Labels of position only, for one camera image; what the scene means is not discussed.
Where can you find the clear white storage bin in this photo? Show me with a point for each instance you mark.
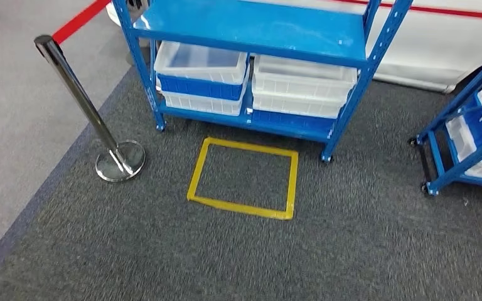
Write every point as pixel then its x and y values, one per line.
pixel 199 72

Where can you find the chrome stanchion post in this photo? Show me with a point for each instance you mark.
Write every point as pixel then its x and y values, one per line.
pixel 79 95

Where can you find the yellow floor tape square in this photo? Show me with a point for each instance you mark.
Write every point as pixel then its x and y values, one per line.
pixel 293 182

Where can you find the red barrier belt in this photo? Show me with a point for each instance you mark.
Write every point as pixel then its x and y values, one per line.
pixel 79 21

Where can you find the blue metal shelf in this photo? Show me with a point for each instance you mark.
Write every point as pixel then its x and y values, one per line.
pixel 245 25
pixel 457 108

